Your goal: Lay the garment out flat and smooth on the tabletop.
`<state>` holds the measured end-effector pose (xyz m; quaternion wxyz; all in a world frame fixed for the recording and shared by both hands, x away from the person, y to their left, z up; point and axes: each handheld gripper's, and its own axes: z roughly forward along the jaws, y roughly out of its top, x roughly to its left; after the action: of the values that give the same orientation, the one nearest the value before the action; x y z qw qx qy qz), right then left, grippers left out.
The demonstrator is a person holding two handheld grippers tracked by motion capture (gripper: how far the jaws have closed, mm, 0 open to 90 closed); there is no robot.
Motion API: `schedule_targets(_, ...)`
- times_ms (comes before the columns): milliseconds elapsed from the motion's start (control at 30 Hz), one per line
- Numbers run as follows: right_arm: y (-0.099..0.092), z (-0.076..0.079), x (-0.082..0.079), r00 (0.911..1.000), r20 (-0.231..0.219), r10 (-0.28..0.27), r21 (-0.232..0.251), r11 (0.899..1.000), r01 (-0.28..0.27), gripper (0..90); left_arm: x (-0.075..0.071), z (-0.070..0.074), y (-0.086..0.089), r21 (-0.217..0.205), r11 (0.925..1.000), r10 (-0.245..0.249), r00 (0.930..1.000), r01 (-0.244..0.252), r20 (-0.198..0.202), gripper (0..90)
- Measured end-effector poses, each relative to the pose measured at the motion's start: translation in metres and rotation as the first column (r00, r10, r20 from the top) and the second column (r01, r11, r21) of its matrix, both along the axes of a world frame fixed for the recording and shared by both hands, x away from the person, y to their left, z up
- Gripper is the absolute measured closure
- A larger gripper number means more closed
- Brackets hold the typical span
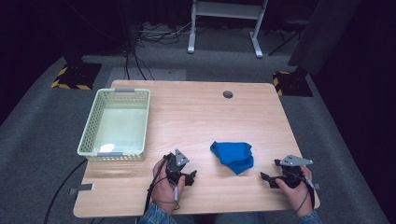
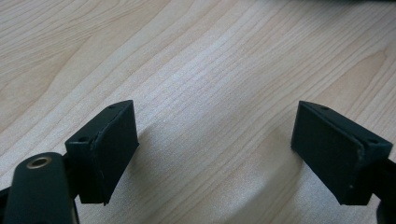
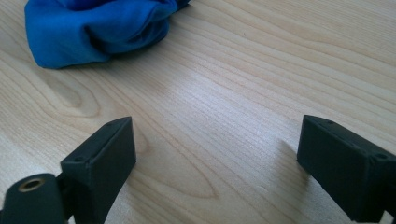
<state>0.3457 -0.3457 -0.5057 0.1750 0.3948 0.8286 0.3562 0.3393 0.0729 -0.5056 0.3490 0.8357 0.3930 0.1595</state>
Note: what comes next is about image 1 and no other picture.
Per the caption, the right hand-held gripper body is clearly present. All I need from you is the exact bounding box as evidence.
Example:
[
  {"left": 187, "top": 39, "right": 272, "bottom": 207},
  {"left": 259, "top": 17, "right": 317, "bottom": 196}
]
[{"left": 274, "top": 154, "right": 314, "bottom": 189}]

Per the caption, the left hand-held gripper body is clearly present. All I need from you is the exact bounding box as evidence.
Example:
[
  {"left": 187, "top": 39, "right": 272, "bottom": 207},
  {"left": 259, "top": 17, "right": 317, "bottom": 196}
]
[{"left": 164, "top": 148, "right": 191, "bottom": 187}]

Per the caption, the blue T-shirt white print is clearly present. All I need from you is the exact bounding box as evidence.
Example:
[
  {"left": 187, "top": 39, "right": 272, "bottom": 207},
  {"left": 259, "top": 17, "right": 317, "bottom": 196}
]
[{"left": 209, "top": 141, "right": 255, "bottom": 175}]

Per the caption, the person's left hand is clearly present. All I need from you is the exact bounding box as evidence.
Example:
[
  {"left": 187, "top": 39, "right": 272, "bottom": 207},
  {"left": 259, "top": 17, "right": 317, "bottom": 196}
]
[{"left": 151, "top": 157, "right": 186, "bottom": 215}]

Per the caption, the person's right hand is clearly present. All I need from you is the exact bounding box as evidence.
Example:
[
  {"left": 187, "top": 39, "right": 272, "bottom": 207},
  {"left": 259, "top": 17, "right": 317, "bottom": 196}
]
[{"left": 275, "top": 165, "right": 315, "bottom": 217}]

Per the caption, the pale green plastic basket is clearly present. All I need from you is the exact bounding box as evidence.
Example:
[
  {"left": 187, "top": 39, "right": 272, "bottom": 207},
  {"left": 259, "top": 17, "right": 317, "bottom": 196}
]
[{"left": 77, "top": 88, "right": 151, "bottom": 162}]

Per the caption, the black yellow striped stand base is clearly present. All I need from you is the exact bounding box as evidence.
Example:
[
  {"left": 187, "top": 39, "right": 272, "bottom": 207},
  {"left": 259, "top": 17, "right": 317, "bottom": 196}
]
[
  {"left": 272, "top": 70, "right": 314, "bottom": 98},
  {"left": 50, "top": 62, "right": 103, "bottom": 91}
]

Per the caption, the grey clamp on table edge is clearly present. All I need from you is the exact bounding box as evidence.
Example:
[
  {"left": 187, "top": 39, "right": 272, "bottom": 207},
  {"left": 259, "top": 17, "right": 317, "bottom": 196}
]
[{"left": 68, "top": 183, "right": 95, "bottom": 196}]

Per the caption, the black tripod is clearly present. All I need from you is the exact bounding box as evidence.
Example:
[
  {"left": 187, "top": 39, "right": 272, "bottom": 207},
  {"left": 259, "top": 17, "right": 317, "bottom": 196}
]
[{"left": 267, "top": 20, "right": 304, "bottom": 58}]

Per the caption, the dark grey curtain panel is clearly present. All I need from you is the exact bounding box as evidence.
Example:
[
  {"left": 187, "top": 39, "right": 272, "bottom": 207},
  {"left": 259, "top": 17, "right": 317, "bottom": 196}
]
[{"left": 287, "top": 0, "right": 362, "bottom": 77}]

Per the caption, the right hand-held gripper cable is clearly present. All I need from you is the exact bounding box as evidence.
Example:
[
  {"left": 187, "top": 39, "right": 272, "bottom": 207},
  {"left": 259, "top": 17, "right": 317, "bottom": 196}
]
[{"left": 291, "top": 172, "right": 321, "bottom": 214}]

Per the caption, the hand-held gripper cable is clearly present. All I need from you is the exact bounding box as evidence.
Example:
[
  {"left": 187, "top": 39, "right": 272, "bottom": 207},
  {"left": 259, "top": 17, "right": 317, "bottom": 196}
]
[
  {"left": 143, "top": 157, "right": 181, "bottom": 217},
  {"left": 291, "top": 172, "right": 321, "bottom": 214}
]

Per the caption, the left hand-held gripper cable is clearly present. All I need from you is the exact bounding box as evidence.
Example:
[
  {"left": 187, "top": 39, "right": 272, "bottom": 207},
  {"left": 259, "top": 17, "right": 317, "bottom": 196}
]
[{"left": 143, "top": 157, "right": 181, "bottom": 217}]

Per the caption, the black cable under table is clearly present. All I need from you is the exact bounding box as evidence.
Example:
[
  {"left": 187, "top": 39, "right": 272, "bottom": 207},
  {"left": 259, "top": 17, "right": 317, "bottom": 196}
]
[{"left": 43, "top": 159, "right": 88, "bottom": 224}]

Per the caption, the bundle of floor cables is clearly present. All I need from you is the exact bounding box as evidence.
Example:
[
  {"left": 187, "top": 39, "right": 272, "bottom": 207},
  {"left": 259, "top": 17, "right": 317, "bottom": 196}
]
[{"left": 135, "top": 21, "right": 195, "bottom": 49}]

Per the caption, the white metal stand frame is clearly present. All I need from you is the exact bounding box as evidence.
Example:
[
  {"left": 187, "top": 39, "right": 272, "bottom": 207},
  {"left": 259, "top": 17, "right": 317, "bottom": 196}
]
[{"left": 186, "top": 0, "right": 269, "bottom": 59}]

